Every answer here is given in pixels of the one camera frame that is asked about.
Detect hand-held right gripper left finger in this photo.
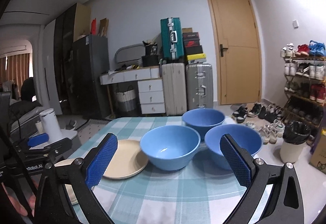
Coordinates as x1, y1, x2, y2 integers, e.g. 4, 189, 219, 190
34, 133, 119, 224

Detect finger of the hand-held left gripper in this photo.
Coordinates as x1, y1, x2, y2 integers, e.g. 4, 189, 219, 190
15, 133, 72, 161

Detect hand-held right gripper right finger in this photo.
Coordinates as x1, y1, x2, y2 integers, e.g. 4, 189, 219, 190
219, 133, 305, 224

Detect beige plate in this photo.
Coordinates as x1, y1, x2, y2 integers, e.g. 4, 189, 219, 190
102, 139, 149, 180
54, 158, 79, 205

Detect blue bowl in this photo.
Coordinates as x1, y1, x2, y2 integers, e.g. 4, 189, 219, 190
182, 108, 226, 141
204, 124, 263, 170
140, 126, 201, 171

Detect person's left hand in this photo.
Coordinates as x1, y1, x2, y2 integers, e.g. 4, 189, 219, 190
0, 183, 36, 217

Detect white cylindrical bin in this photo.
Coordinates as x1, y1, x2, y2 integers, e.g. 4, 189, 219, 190
39, 109, 64, 141

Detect grey sofa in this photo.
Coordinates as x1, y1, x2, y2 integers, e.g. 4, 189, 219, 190
9, 106, 42, 141

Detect black puffer jacket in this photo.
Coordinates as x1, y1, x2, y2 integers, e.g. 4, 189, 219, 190
9, 77, 44, 126

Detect dotted grey rug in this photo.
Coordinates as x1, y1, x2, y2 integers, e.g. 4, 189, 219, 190
76, 117, 114, 141

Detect cluster of loose sneakers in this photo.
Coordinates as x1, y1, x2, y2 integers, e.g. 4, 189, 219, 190
232, 103, 286, 145

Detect white bin with black bag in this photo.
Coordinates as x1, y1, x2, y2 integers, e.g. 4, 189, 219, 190
280, 121, 312, 163

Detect white laundry basket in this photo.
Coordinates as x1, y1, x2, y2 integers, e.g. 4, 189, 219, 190
113, 85, 138, 112

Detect teal checked tablecloth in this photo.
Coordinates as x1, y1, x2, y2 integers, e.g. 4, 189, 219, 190
55, 115, 278, 224

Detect brown curtain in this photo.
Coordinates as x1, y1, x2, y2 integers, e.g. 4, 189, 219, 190
0, 54, 34, 88

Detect printed cardboard box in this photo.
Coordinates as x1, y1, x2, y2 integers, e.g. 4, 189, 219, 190
309, 126, 326, 174

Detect dark grey fridge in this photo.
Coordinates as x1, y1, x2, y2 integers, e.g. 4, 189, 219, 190
72, 34, 110, 120

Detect black wardrobe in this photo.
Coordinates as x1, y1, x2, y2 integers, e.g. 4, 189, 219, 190
53, 3, 91, 115

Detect white desk with drawers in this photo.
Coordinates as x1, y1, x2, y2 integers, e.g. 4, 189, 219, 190
99, 66, 166, 115

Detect silver suitcase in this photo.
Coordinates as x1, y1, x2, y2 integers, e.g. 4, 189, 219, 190
186, 63, 214, 112

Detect metal shoe rack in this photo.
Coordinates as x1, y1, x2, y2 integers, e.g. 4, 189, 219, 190
282, 45, 326, 138

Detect beige suitcase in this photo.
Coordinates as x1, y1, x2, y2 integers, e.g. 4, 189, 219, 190
162, 62, 187, 116

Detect grey oval mirror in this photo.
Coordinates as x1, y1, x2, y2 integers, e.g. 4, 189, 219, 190
115, 44, 144, 64

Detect black paper bag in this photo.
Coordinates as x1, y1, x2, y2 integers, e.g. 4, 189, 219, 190
142, 40, 160, 67

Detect rows of shelved sneakers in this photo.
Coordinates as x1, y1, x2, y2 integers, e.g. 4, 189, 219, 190
280, 40, 326, 128

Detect stack of shoe boxes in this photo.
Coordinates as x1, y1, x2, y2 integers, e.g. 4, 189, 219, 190
182, 27, 207, 65

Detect tan wooden door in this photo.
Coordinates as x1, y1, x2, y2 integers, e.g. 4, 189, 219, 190
206, 0, 263, 106

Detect brown cardboard box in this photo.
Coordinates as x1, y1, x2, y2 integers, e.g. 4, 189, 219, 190
98, 18, 109, 38

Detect teal suitcase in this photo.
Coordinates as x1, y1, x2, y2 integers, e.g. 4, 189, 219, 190
160, 17, 184, 64

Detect black cable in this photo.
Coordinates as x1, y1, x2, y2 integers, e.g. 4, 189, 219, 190
10, 105, 24, 143

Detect black metal frame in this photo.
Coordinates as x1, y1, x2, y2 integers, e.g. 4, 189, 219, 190
0, 91, 35, 219

